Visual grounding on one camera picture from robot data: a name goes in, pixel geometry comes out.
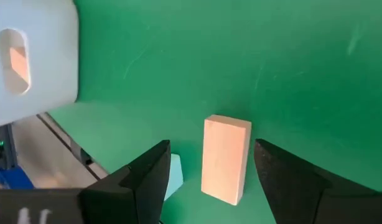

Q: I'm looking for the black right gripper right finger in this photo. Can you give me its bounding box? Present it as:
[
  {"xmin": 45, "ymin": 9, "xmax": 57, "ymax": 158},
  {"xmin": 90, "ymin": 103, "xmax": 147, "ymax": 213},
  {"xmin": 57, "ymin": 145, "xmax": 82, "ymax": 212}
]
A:
[{"xmin": 253, "ymin": 138, "xmax": 382, "ymax": 224}]

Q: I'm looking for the light blue cube block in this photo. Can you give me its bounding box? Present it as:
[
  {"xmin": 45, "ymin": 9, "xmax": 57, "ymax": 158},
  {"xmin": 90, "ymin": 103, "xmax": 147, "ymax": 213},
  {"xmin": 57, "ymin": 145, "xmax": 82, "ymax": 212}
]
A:
[{"xmin": 164, "ymin": 152, "xmax": 185, "ymax": 202}]

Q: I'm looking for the black table edge rail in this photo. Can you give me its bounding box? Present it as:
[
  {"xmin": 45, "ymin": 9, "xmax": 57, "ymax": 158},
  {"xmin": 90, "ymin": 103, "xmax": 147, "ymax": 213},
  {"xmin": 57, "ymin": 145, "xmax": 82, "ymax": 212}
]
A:
[{"xmin": 36, "ymin": 111, "xmax": 110, "ymax": 182}]

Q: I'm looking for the blue object beside table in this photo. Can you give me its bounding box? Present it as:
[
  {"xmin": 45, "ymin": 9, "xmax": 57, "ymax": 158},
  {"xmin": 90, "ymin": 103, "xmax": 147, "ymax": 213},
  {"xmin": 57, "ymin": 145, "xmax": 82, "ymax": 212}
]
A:
[{"xmin": 0, "ymin": 166, "xmax": 35, "ymax": 190}]

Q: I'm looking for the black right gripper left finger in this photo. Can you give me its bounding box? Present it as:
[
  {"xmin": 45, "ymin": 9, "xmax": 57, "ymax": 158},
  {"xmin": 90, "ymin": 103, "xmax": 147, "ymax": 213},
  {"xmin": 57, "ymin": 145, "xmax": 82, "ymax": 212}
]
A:
[{"xmin": 80, "ymin": 139, "xmax": 172, "ymax": 224}]

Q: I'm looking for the white plastic bin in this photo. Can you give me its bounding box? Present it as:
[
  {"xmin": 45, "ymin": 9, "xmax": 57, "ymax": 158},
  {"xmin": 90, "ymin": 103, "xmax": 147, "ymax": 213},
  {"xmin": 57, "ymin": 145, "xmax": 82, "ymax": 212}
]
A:
[{"xmin": 0, "ymin": 0, "xmax": 80, "ymax": 129}]

